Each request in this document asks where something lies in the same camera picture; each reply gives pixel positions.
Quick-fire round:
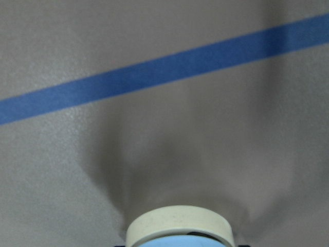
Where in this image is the blue cream call bell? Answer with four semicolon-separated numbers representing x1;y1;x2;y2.
126;205;235;246

